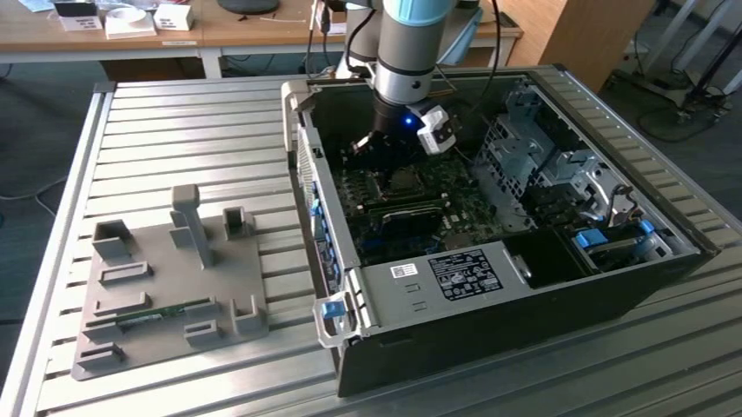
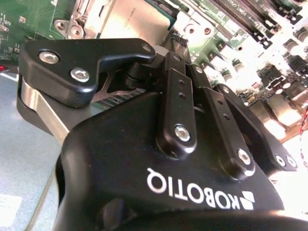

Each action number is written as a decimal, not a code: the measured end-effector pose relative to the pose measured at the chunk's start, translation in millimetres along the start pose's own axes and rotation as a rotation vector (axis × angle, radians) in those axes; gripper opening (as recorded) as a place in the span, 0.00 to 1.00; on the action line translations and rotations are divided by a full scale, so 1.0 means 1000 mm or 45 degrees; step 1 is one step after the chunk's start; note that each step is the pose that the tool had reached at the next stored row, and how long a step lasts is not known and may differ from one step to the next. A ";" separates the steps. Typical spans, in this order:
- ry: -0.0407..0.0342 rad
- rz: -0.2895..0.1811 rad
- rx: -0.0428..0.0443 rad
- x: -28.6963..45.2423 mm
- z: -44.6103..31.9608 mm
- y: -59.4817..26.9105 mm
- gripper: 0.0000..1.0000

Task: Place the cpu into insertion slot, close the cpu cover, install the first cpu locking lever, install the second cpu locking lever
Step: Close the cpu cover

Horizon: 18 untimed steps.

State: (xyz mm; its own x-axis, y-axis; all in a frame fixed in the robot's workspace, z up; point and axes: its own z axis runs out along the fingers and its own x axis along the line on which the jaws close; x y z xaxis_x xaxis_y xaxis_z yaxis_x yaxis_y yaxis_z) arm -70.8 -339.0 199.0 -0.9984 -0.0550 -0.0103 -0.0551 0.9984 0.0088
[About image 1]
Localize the metal socket cover frame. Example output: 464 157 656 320
369 167 424 202

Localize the CPU socket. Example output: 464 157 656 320
369 167 424 202

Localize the installed RAM stick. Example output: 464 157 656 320
365 194 452 215

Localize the green motherboard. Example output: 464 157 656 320
332 145 538 266

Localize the black graphics card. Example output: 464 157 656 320
347 207 446 266

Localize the silver disk bay cage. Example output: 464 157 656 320
474 76 607 234

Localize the wooden desk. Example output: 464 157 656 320
199 0 526 79
0 0 205 79

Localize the silver power supply unit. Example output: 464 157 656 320
347 242 532 338

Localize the dark round object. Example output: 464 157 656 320
216 0 280 14

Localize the blue disk carrier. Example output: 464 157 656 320
570 228 610 254

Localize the white cube box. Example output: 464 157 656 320
152 3 196 32

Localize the blue plastic tab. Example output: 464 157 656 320
635 220 659 261

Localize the grey parts rack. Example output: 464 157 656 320
68 183 271 382

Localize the black PC case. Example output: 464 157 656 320
279 63 726 399

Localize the white round stand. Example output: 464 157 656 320
101 6 159 41

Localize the metal equipment stand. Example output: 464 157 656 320
602 0 742 144

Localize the loose green RAM stick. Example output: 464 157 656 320
115 303 192 328

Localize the small white labelled box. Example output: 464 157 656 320
59 15 107 33

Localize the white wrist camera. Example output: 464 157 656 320
404 103 464 156

